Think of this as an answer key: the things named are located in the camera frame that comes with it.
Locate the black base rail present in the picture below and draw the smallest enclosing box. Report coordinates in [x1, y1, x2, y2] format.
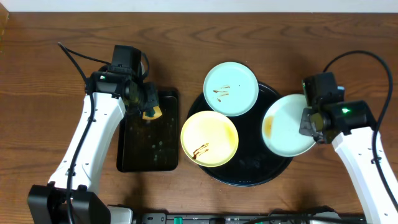
[133, 212, 368, 224]

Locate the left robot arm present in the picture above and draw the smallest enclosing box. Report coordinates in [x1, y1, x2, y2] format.
[27, 71, 159, 223]

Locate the light blue plate top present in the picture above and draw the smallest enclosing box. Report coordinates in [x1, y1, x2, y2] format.
[203, 62, 259, 116]

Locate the black rectangular tray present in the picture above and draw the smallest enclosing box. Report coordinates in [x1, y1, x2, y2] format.
[116, 88, 179, 172]

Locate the yellow plate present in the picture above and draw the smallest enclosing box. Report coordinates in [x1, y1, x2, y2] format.
[180, 111, 239, 167]

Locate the green and yellow sponge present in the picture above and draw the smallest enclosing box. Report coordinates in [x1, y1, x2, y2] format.
[142, 106, 162, 120]

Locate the light blue plate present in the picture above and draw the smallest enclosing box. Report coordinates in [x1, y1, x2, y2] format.
[203, 62, 259, 116]
[261, 94, 315, 157]

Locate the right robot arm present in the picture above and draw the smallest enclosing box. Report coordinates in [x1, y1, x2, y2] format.
[299, 101, 397, 223]

